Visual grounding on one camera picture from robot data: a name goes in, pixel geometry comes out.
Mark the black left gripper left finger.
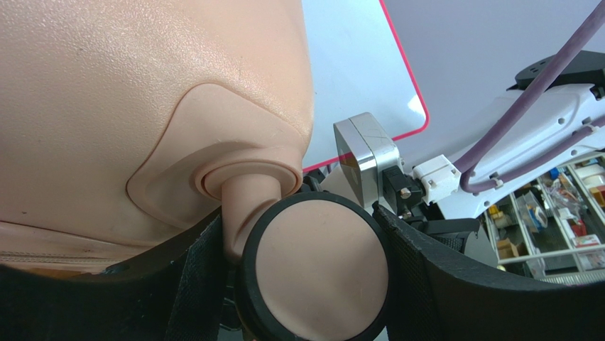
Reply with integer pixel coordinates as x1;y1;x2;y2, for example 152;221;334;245
1;211;229;340

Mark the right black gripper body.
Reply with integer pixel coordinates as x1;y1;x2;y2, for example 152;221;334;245
302;168;481;254

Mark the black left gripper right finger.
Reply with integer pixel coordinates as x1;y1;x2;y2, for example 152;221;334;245
373;204;604;340

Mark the pink suitcase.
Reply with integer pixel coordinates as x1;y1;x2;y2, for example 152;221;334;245
1;1;390;340

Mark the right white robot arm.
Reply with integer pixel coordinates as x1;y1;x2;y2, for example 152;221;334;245
322;50;604;220

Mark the white board pink edge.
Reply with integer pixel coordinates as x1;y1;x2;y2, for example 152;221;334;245
302;1;430;172

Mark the shelf with parts bins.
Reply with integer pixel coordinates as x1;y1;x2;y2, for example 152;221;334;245
479;152;604;286

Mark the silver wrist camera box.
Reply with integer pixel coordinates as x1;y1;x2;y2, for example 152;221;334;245
333;112;403;207

